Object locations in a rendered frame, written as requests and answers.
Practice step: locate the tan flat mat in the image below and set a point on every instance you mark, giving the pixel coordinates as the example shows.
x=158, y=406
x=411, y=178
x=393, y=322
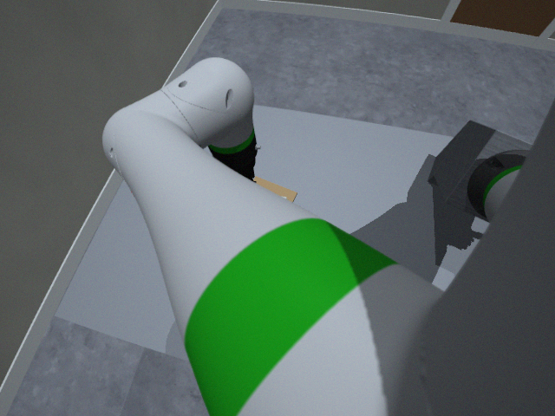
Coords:
x=279, y=190

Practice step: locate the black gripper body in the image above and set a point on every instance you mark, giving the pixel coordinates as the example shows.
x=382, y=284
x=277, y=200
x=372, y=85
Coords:
x=245, y=170

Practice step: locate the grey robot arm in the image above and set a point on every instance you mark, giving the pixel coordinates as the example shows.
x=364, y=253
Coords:
x=284, y=314

